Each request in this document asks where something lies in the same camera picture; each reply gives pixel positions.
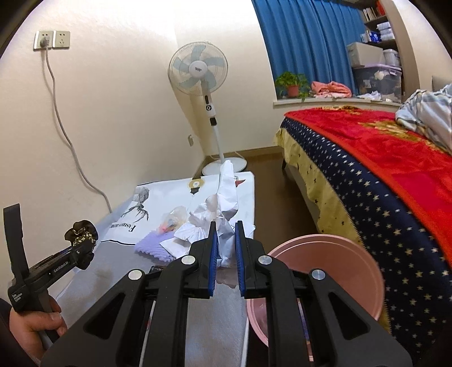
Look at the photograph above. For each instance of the grey cardboard box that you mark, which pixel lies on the grey cardboard box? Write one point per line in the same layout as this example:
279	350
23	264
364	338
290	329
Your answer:
365	54

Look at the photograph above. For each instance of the person's left forearm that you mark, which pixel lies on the person's left forearm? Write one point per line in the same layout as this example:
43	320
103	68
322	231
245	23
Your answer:
10	349

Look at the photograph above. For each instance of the white standing fan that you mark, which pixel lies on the white standing fan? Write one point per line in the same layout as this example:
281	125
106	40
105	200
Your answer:
197	67

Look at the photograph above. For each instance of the clear plastic bag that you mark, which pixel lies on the clear plastic bag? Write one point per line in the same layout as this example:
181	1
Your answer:
174	217

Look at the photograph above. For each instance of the clear storage box purple lid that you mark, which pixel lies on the clear storage box purple lid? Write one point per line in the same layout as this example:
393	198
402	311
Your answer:
374	84

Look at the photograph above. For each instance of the white printed tablecloth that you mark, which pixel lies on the white printed tablecloth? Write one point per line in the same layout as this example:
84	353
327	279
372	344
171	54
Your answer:
159	190

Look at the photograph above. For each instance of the yellow bed skirt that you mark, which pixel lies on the yellow bed skirt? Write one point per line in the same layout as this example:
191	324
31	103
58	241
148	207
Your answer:
317	183

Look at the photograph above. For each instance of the red floral blanket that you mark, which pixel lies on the red floral blanket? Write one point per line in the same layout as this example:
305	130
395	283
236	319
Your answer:
388	158

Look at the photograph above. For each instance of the striped blue white quilt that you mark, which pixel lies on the striped blue white quilt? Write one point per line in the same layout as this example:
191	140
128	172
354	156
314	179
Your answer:
430	113

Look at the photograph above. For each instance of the stack of white packets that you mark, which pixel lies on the stack of white packets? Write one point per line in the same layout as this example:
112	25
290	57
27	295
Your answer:
384	31

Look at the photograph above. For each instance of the pink folded towel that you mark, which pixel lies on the pink folded towel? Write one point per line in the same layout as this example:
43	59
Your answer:
332	90

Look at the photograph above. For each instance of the blue tissue packets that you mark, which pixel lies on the blue tissue packets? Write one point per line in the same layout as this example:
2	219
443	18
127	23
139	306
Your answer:
370	37

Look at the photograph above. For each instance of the blue curtain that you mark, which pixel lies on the blue curtain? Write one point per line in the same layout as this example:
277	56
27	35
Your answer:
310	42

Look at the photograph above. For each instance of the bed with red blanket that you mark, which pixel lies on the bed with red blanket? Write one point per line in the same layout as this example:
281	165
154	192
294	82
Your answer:
370	226

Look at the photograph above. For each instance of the white wall socket with plug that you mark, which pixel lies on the white wall socket with plug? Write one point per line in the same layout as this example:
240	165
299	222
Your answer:
43	39

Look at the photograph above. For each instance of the white plastic container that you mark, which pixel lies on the white plastic container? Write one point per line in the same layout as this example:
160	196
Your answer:
391	58

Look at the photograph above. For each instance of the pink plastic bucket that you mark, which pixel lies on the pink plastic bucket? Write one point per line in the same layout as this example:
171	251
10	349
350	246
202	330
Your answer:
335	268

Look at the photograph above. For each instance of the purple foam wrap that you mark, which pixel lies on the purple foam wrap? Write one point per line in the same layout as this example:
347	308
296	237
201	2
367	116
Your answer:
152	245

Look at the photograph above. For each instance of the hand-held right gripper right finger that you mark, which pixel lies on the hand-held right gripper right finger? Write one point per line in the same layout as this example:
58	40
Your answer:
239	261

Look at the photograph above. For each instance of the potted green plant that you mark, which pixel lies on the potted green plant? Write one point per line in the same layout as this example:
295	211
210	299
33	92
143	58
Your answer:
293	91

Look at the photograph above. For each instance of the small low wall outlet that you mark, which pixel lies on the small low wall outlet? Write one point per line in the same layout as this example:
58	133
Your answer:
190	140

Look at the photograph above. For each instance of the black scrunchie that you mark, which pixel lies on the black scrunchie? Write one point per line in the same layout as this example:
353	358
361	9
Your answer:
79	233

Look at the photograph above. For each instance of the wooden bookshelf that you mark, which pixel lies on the wooden bookshelf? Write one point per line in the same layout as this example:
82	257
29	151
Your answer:
388	44

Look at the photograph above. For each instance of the row of books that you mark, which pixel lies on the row of books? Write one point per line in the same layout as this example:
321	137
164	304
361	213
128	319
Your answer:
372	13

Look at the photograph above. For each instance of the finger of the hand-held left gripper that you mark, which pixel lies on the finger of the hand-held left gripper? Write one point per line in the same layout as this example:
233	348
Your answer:
83	257

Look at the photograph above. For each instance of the person's left hand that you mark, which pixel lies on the person's left hand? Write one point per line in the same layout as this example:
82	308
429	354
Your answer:
31	323

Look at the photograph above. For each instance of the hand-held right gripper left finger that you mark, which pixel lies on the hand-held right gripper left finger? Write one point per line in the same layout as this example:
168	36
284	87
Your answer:
212	261

